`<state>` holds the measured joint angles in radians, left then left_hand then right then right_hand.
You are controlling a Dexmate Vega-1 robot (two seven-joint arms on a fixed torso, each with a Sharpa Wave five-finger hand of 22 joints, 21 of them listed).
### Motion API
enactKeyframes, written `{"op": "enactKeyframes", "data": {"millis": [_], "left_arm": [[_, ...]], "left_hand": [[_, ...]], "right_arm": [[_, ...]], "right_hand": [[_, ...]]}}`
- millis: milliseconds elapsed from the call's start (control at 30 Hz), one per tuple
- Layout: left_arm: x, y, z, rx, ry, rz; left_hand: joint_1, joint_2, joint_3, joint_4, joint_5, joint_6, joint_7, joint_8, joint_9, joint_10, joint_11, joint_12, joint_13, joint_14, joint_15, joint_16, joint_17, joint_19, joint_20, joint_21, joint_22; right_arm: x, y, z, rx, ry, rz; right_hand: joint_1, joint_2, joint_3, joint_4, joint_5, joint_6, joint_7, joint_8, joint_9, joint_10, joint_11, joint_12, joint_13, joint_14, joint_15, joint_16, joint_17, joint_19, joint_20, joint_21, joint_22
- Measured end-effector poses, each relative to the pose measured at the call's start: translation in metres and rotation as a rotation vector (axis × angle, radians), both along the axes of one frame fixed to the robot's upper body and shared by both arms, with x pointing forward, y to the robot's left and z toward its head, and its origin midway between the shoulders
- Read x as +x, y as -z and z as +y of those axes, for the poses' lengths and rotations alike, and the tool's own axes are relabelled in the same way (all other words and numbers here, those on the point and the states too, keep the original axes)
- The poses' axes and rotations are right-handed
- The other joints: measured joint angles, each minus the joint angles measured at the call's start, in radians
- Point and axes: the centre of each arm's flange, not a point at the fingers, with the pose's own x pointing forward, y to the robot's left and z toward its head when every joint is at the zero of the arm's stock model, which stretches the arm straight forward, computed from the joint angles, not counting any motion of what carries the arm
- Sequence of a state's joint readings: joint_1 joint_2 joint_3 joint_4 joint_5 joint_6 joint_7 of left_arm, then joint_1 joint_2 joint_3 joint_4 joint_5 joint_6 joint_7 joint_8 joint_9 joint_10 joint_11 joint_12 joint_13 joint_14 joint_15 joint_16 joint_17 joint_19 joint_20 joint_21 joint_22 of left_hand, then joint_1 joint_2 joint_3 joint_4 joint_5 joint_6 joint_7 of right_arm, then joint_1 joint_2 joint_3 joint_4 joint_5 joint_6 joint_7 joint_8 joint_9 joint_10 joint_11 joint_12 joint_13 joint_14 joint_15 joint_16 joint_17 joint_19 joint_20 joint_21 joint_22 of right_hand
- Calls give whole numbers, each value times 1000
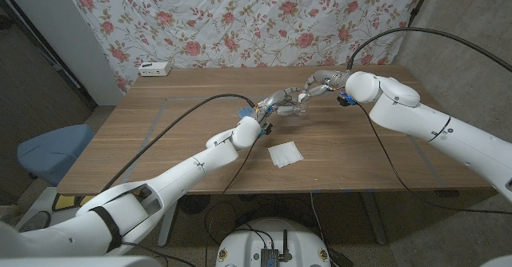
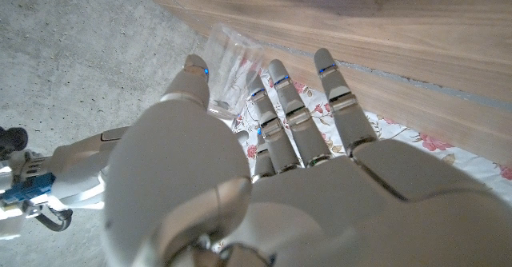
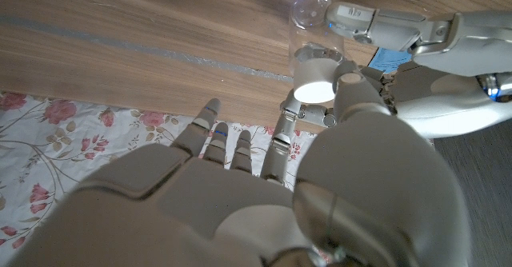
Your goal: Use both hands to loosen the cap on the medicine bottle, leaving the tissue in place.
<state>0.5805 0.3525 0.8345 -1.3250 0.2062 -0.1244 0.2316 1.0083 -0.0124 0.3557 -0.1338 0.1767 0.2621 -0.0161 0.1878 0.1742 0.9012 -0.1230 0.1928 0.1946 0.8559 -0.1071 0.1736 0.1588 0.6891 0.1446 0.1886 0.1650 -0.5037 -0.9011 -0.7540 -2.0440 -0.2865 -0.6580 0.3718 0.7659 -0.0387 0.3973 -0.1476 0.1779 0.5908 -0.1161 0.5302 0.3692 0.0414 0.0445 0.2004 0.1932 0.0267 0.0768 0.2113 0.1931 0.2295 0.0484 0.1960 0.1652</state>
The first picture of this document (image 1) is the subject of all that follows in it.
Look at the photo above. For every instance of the white folded tissue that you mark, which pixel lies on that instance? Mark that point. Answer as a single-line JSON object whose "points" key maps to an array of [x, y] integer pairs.
{"points": [[285, 154]]}

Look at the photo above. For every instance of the grey round floor object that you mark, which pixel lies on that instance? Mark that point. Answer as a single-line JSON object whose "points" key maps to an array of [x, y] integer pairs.
{"points": [[34, 222]]}

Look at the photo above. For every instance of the grey table leg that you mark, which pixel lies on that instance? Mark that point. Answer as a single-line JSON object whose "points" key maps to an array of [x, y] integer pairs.
{"points": [[374, 219]]}

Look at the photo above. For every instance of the floral rose backdrop cloth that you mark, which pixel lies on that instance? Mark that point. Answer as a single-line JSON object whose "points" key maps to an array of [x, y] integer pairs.
{"points": [[248, 23]]}

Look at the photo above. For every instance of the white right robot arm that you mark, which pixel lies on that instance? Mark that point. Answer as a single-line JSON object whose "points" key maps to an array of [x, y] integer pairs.
{"points": [[420, 115]]}

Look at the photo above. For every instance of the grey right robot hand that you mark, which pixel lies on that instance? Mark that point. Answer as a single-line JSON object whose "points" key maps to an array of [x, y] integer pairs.
{"points": [[330, 79]]}

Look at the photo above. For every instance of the white wall panel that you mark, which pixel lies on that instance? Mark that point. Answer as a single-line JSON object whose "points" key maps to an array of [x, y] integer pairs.
{"points": [[68, 31]]}

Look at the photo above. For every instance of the black power adapter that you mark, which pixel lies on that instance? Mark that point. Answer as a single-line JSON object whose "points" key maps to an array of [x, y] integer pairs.
{"points": [[340, 259]]}

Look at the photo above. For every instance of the white robot torso base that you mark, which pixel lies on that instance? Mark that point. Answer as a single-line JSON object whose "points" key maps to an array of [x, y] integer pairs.
{"points": [[244, 247]]}

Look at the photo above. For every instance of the white table leg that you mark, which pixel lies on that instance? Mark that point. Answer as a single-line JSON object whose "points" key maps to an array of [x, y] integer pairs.
{"points": [[168, 227]]}

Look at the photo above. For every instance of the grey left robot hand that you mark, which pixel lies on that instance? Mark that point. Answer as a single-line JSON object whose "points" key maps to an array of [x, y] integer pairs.
{"points": [[276, 99]]}

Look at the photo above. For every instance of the black module with antenna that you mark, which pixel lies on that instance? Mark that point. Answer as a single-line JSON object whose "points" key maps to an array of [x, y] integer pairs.
{"points": [[269, 257]]}

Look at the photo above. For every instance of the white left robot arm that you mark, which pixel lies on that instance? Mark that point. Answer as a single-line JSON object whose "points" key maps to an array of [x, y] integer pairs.
{"points": [[188, 171]]}

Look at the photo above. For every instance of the clear bottle with white cap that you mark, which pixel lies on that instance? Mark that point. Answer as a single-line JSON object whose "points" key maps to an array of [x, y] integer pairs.
{"points": [[303, 111]]}

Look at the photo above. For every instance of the blue card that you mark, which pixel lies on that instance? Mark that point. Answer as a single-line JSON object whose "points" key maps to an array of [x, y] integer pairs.
{"points": [[243, 112]]}

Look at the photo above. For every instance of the blue chair seat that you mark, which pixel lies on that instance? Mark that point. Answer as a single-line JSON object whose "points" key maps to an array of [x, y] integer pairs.
{"points": [[52, 151]]}

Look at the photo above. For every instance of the yellow and black floor object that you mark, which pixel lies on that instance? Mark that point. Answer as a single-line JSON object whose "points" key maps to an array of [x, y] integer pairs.
{"points": [[66, 202]]}

